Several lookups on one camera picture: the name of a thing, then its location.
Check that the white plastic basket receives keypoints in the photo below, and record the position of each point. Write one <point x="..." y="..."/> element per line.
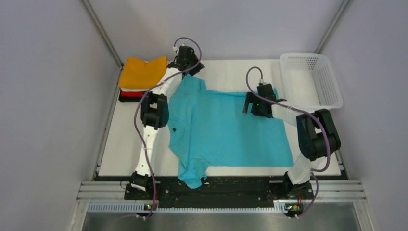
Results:
<point x="309" y="81"/>

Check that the white slotted cable duct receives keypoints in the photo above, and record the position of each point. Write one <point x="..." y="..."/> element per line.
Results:
<point x="122" y="207"/>

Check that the corner metal post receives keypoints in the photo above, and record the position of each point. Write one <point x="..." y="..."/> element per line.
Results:
<point x="101" y="31"/>
<point x="333" y="26"/>

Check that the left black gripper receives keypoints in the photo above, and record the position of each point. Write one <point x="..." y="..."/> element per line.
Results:
<point x="197" y="68"/>

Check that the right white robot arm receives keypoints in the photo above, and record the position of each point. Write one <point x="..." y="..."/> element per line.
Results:
<point x="317" y="135"/>

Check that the cyan t shirt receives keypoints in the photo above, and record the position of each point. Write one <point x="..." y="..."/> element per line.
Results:
<point x="209" y="129"/>

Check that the right corner metal post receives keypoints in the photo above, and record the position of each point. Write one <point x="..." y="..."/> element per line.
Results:
<point x="333" y="26"/>

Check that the aluminium frame rail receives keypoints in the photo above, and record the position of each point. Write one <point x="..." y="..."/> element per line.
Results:
<point x="328" y="191"/>

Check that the folded orange t shirt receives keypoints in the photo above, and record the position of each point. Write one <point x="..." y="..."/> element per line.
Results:
<point x="140" y="74"/>

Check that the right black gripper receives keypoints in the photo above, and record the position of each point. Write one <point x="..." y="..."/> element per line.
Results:
<point x="251" y="98"/>

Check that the left corner metal post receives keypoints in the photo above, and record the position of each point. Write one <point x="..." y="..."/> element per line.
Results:
<point x="101" y="31"/>

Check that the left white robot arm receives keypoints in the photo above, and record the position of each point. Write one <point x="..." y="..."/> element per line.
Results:
<point x="154" y="112"/>

